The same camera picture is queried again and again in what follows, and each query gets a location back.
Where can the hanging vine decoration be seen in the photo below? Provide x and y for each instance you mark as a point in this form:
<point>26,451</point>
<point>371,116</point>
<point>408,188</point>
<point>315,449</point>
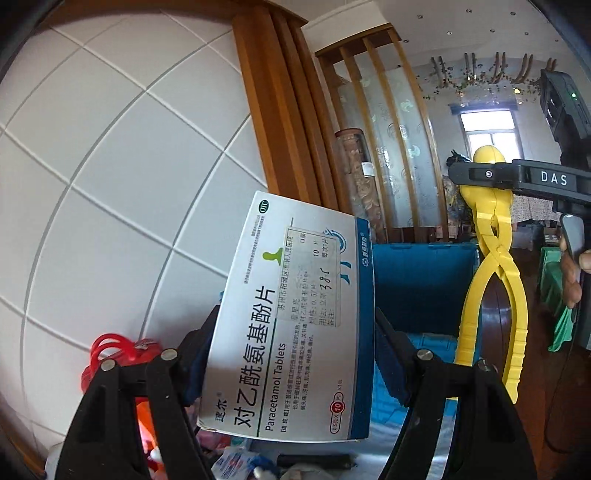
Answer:
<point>461,78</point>

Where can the white and blue medicine box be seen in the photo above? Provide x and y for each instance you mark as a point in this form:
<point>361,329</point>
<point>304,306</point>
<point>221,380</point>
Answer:
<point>286,314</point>

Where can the wooden door frame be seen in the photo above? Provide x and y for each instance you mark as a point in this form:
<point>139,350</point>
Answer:
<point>277,115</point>

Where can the window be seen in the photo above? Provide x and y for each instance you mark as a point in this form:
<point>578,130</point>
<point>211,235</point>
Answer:
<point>489,134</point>

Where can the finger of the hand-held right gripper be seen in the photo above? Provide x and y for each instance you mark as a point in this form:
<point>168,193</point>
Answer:
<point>531,177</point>

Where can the rolled patterned mat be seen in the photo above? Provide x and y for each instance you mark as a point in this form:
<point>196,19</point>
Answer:
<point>360,184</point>

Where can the yellow plastic tongs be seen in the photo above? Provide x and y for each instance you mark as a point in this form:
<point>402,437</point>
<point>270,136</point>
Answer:
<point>475,295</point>

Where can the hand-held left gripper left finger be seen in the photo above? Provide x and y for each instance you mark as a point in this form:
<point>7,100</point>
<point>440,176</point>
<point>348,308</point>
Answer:
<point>196,374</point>

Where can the black cylinder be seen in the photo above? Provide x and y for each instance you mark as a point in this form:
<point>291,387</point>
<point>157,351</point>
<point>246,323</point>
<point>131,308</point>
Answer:
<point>314,461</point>

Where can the blue plastic crate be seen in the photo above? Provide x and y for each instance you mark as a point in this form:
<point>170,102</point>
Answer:
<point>425,286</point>

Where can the blue and white wipes packet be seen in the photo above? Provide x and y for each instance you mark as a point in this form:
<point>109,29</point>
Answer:
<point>235,466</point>

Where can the person's right hand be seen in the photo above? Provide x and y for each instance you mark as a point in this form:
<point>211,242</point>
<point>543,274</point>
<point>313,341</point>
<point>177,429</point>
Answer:
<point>572,277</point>

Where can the green cloth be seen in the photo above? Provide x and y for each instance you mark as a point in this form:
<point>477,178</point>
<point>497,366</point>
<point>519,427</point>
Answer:
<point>551,277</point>

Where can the red toy suitcase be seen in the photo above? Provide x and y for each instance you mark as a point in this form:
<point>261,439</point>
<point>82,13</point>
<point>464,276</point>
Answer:
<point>129,353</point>

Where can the wooden glass partition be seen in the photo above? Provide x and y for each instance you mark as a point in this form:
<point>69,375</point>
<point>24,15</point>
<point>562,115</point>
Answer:
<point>397,138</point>

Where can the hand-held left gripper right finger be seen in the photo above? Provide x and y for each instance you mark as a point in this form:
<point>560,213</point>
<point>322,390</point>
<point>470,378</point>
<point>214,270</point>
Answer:
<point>388,350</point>

